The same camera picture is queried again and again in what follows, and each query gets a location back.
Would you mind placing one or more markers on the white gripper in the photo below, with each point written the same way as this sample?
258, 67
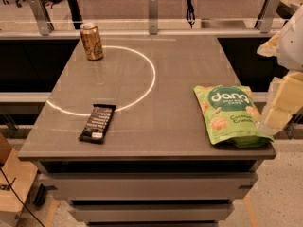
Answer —
292, 43

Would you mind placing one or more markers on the orange soda can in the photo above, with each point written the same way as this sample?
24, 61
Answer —
91, 41

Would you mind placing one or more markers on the green dang chips bag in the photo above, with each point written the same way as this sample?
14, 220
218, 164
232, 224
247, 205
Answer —
231, 116

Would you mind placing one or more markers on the black chocolate bar wrapper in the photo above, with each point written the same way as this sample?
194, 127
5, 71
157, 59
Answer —
97, 124

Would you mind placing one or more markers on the grey drawer cabinet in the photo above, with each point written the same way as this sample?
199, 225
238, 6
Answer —
150, 199

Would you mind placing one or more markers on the wooden box on floor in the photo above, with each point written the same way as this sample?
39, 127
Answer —
15, 185

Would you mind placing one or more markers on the right metal rail bracket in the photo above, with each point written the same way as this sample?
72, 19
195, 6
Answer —
267, 17

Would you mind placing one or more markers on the metal rail bracket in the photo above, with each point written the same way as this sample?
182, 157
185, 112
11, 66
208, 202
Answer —
153, 16
41, 16
267, 17

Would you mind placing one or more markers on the middle metal rail bracket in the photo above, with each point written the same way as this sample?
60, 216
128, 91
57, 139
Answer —
153, 16

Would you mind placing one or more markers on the left metal rail bracket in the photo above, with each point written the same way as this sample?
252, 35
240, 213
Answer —
41, 16

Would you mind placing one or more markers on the horizontal metal rail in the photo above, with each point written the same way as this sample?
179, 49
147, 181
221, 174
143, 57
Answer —
227, 33

